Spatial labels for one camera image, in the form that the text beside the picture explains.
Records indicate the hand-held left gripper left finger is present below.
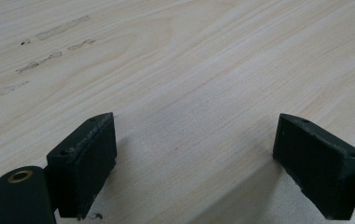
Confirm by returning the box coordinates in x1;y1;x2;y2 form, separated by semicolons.
46;112;118;220

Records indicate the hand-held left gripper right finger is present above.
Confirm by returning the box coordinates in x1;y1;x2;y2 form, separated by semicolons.
272;113;355;221

